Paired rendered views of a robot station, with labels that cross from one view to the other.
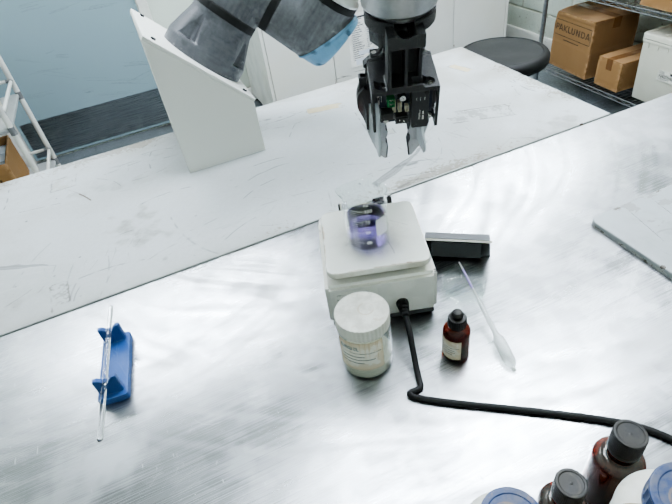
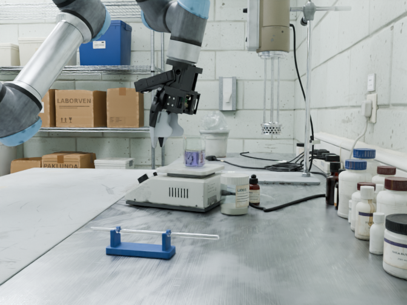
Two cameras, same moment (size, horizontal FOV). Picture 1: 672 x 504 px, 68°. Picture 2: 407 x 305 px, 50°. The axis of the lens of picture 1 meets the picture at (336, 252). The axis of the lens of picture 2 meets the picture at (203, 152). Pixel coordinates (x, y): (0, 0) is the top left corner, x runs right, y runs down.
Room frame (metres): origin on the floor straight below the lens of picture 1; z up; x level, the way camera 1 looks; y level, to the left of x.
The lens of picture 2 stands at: (0.07, 0.83, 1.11)
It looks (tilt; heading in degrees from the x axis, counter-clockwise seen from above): 5 degrees down; 293
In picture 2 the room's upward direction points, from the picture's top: straight up
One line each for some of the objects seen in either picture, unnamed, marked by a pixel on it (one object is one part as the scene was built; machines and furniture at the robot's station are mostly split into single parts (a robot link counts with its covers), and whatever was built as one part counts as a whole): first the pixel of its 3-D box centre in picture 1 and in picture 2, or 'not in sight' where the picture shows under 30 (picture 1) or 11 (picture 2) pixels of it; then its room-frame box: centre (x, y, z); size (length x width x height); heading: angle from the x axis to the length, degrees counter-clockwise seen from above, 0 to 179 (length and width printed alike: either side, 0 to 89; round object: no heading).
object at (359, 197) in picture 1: (363, 215); (193, 150); (0.46, -0.04, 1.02); 0.06 x 0.05 x 0.08; 66
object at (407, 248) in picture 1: (372, 237); (191, 168); (0.47, -0.05, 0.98); 0.12 x 0.12 x 0.01; 89
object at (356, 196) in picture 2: not in sight; (365, 207); (0.10, 0.02, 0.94); 0.05 x 0.05 x 0.09
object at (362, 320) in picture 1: (364, 335); (234, 193); (0.36, -0.02, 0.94); 0.06 x 0.06 x 0.08
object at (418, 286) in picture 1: (371, 250); (180, 186); (0.50, -0.05, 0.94); 0.22 x 0.13 x 0.08; 179
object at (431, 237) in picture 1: (456, 237); not in sight; (0.52, -0.17, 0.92); 0.09 x 0.06 x 0.04; 71
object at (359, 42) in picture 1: (365, 37); not in sight; (3.01, -0.37, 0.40); 0.24 x 0.01 x 0.30; 108
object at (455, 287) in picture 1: (463, 284); not in sight; (0.44, -0.15, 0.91); 0.06 x 0.06 x 0.02
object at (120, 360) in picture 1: (111, 360); (140, 241); (0.40, 0.28, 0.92); 0.10 x 0.03 x 0.04; 10
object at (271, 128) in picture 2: not in sight; (272, 94); (0.40, -0.50, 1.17); 0.07 x 0.07 x 0.25
